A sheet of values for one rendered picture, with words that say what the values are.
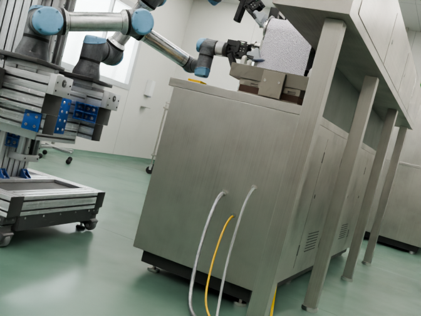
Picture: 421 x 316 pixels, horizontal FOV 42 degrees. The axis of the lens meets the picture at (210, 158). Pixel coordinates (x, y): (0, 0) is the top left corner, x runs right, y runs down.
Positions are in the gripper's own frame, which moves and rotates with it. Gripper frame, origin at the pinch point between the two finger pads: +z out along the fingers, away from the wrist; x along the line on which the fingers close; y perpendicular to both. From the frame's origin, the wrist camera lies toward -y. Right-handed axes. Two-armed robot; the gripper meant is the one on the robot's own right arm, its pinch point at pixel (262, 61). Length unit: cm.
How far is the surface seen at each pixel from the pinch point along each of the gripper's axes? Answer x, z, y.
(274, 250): -77, 50, -71
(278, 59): -0.3, 7.6, 2.3
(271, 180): -26, 27, -52
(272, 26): -0.1, 0.3, 17.2
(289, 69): -0.3, 14.1, -1.7
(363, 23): -63, 55, 8
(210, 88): -26.0, -10.5, -20.4
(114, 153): 444, -357, -102
